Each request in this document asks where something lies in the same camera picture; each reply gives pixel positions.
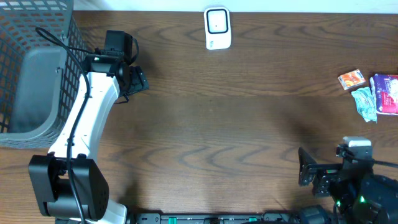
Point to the grey plastic mesh basket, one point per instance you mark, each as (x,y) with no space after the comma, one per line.
(39,81)

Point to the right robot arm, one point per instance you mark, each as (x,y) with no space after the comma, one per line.
(359,195)

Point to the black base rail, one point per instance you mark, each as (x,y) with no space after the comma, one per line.
(156,218)

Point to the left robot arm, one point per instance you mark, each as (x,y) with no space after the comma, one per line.
(67,181)

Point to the teal snack packet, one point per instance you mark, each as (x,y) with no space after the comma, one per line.
(365,104)

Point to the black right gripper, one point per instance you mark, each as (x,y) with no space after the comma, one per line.
(328,172)

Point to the orange white snack packet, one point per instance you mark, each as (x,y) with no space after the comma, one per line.
(351,79)

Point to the purple red snack bag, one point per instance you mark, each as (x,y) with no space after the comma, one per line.
(384,92)

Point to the white barcode scanner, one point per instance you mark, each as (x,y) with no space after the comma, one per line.
(217,28)

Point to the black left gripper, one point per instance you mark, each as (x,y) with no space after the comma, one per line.
(138,81)

